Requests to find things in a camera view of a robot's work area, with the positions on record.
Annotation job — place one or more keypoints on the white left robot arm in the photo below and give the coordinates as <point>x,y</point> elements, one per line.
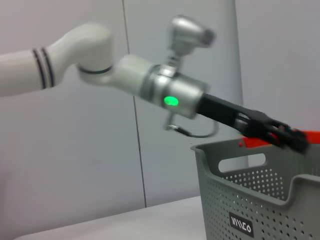
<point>75,50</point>

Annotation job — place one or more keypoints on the grey perforated storage bin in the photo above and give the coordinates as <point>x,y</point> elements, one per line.
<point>250,200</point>

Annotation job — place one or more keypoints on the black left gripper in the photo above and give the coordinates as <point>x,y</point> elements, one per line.
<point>225,112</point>

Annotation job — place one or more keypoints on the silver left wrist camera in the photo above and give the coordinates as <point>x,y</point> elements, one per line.
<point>190,32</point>

